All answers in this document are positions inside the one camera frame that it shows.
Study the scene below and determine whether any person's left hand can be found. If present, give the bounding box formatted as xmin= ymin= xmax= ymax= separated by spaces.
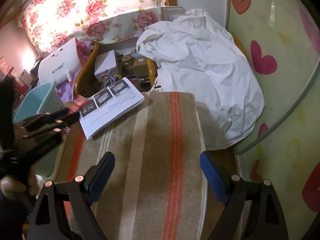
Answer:
xmin=0 ymin=174 xmax=38 ymax=200

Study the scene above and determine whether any bundle of coloured cables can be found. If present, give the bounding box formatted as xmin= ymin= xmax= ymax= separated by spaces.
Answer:
xmin=100 ymin=72 xmax=123 ymax=90

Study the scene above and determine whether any wooden armchair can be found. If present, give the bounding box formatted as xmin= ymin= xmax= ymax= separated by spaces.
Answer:
xmin=73 ymin=41 xmax=159 ymax=100

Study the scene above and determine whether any white paper booklet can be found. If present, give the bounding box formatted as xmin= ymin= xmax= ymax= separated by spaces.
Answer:
xmin=79 ymin=77 xmax=145 ymax=140

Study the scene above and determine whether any white crumpled cloth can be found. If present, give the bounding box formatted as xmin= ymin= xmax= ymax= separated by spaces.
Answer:
xmin=136 ymin=8 xmax=265 ymax=149

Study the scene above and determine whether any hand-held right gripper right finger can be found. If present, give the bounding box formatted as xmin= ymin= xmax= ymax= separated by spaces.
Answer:
xmin=199 ymin=151 xmax=288 ymax=240

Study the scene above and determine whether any teal plastic bin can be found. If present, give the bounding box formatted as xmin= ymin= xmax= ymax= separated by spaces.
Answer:
xmin=12 ymin=82 xmax=66 ymax=178

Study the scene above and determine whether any pink cloth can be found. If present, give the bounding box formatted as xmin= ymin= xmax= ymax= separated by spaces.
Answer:
xmin=76 ymin=41 xmax=94 ymax=65

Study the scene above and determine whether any brown glass jar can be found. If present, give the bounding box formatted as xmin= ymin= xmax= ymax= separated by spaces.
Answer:
xmin=121 ymin=51 xmax=134 ymax=74

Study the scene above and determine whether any purple floral cloth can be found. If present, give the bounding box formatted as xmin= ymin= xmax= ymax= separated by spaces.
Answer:
xmin=56 ymin=79 xmax=77 ymax=103

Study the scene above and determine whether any striped tan towel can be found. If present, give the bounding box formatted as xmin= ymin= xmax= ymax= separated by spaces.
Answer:
xmin=56 ymin=91 xmax=208 ymax=240

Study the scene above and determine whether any grey box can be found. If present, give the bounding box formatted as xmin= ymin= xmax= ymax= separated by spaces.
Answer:
xmin=161 ymin=6 xmax=187 ymax=18

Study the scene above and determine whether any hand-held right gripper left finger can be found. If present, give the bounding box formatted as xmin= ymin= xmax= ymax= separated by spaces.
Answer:
xmin=26 ymin=152 xmax=115 ymax=240

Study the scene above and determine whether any white Kotex package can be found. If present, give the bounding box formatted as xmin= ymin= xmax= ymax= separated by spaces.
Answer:
xmin=37 ymin=38 xmax=84 ymax=84

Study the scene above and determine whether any red packet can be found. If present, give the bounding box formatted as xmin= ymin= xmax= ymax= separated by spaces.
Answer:
xmin=68 ymin=96 xmax=88 ymax=115

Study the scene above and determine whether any white small device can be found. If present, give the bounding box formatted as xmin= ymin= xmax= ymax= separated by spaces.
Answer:
xmin=21 ymin=70 xmax=33 ymax=84

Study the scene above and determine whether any white cardboard box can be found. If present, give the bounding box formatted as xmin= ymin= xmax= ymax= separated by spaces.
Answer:
xmin=94 ymin=50 xmax=118 ymax=83

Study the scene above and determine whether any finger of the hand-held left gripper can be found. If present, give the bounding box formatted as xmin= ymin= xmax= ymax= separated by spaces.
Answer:
xmin=14 ymin=127 xmax=67 ymax=160
xmin=14 ymin=107 xmax=80 ymax=132

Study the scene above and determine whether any floral rose curtain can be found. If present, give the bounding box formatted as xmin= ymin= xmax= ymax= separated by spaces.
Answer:
xmin=17 ymin=0 xmax=162 ymax=53

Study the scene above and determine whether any brown cardboard box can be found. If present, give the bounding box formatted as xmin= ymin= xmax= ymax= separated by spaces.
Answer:
xmin=132 ymin=56 xmax=150 ymax=77

